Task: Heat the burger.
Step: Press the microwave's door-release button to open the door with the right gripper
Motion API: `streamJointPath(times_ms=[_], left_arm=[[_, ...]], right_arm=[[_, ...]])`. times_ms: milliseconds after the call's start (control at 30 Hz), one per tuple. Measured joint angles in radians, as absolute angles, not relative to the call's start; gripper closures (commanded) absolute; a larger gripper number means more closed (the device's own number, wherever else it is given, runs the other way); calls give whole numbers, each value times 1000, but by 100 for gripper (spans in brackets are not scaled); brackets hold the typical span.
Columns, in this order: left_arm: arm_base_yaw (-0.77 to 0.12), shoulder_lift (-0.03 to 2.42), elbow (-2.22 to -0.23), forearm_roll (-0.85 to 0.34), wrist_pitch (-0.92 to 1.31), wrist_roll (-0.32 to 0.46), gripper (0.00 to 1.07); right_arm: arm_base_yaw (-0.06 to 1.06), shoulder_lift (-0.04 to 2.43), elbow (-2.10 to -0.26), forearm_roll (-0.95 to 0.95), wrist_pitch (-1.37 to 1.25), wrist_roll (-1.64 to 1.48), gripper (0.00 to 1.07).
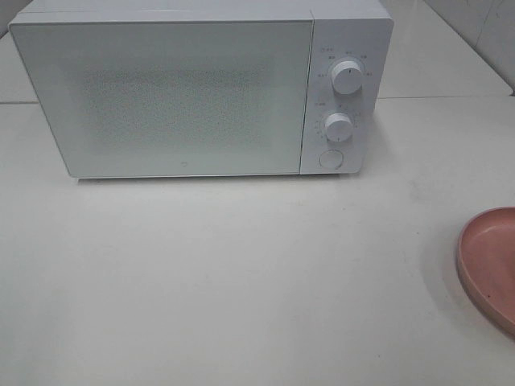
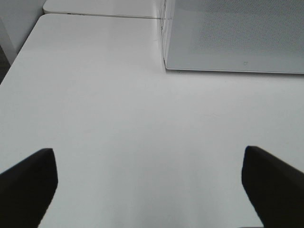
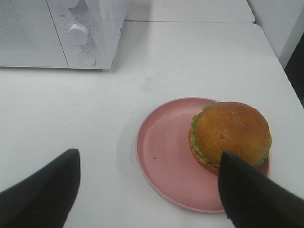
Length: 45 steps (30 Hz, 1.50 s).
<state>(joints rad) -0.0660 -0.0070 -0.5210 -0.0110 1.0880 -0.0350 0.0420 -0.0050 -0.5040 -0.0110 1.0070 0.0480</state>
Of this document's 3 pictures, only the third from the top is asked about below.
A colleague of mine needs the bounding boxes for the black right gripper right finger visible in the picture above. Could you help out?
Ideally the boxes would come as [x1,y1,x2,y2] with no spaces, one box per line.
[218,152,304,228]

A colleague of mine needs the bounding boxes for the white lower microwave knob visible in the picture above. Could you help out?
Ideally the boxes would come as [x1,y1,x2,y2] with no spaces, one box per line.
[68,23,91,46]

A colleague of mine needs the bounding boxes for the white microwave oven body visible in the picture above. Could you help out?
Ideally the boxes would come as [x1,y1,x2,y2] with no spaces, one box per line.
[47,0,127,70]

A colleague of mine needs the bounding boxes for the round white door button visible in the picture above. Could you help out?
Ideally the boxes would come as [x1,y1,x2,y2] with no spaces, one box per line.
[78,52,96,66]

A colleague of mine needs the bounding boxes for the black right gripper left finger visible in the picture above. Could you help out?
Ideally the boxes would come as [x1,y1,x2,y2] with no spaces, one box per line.
[0,149,80,228]

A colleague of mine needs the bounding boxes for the pink round plate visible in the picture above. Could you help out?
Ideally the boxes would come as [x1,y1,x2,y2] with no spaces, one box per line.
[136,97,270,213]

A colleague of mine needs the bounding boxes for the burger with lettuce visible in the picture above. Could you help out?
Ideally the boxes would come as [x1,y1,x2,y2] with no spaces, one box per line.
[188,102,272,175]

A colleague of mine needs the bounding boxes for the white microwave door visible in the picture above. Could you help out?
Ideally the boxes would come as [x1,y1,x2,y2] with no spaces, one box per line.
[0,0,68,68]

